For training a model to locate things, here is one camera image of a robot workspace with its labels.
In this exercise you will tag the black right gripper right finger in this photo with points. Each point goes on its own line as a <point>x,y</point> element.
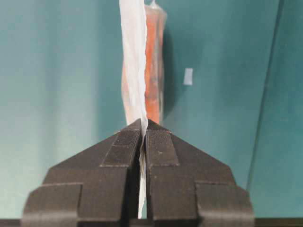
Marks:
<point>189,188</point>

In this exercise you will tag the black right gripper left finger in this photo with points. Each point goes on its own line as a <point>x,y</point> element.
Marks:
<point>98,187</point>

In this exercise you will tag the clear zip bag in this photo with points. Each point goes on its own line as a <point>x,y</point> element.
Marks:
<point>143,68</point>

